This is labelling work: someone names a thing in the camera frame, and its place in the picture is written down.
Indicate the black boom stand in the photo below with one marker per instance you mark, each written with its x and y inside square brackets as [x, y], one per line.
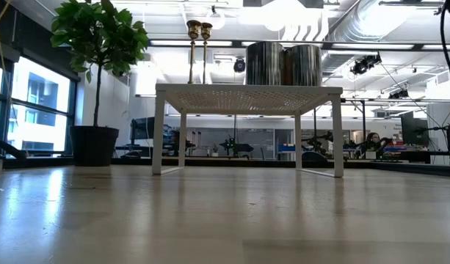
[448, 141]

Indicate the green plant in black pot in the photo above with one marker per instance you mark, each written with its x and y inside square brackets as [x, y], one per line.
[96, 143]

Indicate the silver tin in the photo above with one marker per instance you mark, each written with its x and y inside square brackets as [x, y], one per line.
[265, 64]

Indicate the black ceiling spotlight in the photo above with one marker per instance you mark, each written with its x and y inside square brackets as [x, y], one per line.
[399, 94]
[365, 63]

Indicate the person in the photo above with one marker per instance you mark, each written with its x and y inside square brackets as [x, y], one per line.
[373, 138]

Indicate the black dome ceiling camera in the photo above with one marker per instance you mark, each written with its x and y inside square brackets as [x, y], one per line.
[239, 65]

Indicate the black ceiling light rail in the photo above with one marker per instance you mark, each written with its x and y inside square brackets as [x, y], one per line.
[327, 45]

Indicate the medium brass candlestick holder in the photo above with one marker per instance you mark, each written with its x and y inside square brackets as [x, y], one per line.
[194, 30]

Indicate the tall brass candlestick holder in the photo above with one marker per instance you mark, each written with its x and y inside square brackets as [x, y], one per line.
[206, 31]

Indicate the white perforated metal shelf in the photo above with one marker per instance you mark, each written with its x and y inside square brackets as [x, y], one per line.
[246, 89]

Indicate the silver ceiling air duct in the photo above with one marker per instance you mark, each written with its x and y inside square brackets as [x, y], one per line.
[349, 36]

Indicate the black monitor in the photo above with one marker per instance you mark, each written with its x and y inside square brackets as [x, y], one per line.
[143, 128]
[415, 130]

